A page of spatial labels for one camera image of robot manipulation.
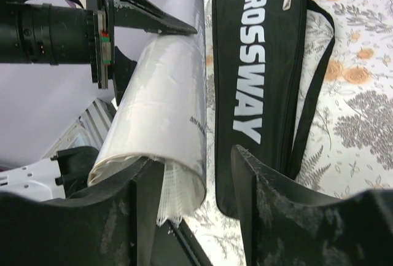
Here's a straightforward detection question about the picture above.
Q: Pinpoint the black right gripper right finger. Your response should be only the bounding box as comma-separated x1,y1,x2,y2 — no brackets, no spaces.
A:
231,145,392,265

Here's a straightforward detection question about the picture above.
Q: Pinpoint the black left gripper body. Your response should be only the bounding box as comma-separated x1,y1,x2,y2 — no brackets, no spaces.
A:
86,0,114,89

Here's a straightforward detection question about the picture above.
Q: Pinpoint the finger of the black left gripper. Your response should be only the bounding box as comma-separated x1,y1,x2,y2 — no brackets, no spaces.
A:
106,0,197,36
112,46,137,105

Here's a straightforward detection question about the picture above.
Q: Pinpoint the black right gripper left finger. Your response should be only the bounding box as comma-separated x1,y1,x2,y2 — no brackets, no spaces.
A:
1,157,163,265

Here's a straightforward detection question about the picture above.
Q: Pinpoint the white shuttlecock tube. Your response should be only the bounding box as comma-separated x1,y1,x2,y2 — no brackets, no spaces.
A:
87,0,206,225

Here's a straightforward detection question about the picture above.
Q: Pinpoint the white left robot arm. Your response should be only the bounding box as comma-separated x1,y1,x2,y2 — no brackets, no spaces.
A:
1,0,196,101

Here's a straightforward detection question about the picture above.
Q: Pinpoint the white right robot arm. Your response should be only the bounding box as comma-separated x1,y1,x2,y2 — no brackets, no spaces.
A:
1,145,392,265

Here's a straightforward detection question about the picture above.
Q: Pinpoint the floral table mat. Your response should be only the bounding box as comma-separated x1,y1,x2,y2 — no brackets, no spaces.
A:
296,0,392,198

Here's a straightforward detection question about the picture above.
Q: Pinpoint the black racket bag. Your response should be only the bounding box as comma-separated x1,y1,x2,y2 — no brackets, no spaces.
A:
212,0,335,218

